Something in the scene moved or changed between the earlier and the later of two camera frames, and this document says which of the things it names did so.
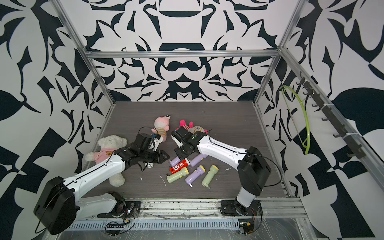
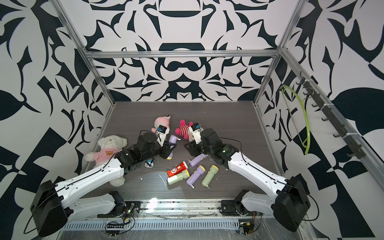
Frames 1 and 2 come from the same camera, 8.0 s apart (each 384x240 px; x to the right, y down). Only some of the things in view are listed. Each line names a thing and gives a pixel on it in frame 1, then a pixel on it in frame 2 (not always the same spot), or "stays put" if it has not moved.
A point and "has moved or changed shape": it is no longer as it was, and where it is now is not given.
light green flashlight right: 213,170 stays put
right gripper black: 180,155 → 192,148
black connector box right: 247,227 stays put
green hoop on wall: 307,117 stays put
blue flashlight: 150,165 stays put
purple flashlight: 174,161 has moved or changed shape
